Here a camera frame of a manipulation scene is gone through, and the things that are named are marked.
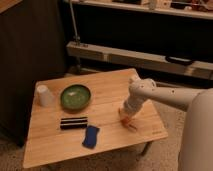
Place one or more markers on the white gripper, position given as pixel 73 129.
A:
pixel 131 107

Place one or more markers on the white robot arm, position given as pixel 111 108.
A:
pixel 196 150

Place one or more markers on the green bowl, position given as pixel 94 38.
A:
pixel 75 97

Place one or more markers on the wooden folding table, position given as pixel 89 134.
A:
pixel 47 143

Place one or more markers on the black striped rectangular box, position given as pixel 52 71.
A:
pixel 73 123

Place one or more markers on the long grey case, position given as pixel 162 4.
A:
pixel 196 69

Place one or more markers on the metal pole stand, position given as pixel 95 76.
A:
pixel 76 35

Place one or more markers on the white upside-down cup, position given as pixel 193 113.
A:
pixel 46 98

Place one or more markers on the wooden shelf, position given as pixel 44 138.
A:
pixel 151 7

